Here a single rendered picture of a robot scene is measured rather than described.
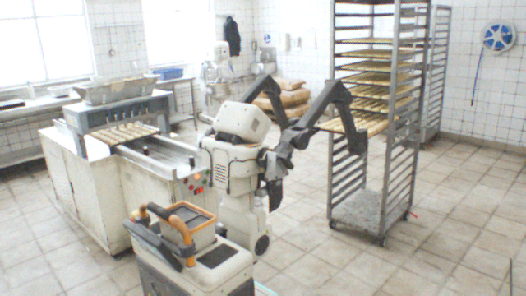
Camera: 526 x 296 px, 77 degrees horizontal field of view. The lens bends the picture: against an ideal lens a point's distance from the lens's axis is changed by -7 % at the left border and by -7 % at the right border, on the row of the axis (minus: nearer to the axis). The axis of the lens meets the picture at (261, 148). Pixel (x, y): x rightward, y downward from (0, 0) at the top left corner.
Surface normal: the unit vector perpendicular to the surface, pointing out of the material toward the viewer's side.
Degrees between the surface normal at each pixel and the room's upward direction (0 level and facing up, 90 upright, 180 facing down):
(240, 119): 47
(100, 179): 90
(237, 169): 82
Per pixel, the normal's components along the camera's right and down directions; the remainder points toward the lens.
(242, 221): -0.66, 0.14
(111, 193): 0.73, 0.20
